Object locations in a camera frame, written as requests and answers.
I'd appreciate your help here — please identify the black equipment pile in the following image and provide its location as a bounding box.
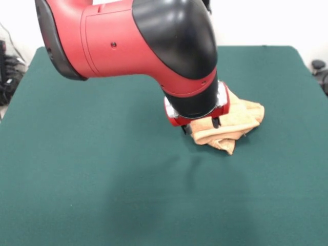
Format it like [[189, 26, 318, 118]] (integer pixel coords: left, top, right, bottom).
[[0, 39, 28, 106]]

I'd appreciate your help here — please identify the tan terry towel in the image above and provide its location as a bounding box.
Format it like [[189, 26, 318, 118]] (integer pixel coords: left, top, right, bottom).
[[188, 89, 265, 156]]

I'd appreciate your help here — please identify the dark stand base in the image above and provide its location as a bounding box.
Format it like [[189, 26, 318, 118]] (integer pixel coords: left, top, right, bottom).
[[311, 59, 328, 97]]

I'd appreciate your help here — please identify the dark green table cloth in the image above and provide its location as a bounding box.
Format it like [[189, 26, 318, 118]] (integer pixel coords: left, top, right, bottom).
[[0, 45, 328, 246]]

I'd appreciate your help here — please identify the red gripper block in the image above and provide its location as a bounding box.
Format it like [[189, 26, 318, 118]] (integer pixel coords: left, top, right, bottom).
[[163, 81, 231, 135]]

